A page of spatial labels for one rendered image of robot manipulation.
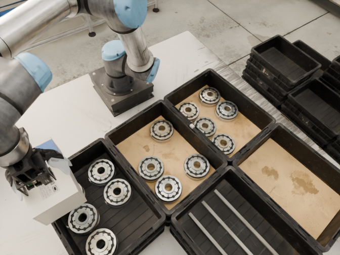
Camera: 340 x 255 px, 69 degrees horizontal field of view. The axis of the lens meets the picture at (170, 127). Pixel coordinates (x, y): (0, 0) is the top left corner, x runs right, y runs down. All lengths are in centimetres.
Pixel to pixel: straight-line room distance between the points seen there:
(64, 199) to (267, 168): 78
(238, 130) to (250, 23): 225
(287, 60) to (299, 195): 124
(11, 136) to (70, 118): 86
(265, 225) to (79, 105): 105
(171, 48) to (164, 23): 144
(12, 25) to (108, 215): 67
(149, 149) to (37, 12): 63
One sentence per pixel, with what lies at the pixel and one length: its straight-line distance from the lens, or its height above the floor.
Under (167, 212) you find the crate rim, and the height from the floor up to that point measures 93.
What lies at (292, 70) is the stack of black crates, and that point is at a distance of 206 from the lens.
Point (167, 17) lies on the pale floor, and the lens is 317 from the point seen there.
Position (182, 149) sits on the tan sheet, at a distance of 106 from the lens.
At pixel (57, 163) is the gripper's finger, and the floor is 117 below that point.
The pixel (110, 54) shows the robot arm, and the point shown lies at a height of 103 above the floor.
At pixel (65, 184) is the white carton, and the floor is 113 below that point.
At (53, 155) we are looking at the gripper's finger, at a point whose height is 120.
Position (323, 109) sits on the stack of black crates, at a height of 38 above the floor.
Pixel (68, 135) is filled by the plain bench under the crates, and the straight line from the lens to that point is 132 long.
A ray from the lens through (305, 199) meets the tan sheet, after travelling 113.
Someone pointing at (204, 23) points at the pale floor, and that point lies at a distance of 313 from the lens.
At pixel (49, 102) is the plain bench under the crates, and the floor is 70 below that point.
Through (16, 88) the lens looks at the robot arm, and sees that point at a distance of 52.
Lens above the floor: 177
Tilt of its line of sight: 58 degrees down
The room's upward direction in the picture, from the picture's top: 3 degrees clockwise
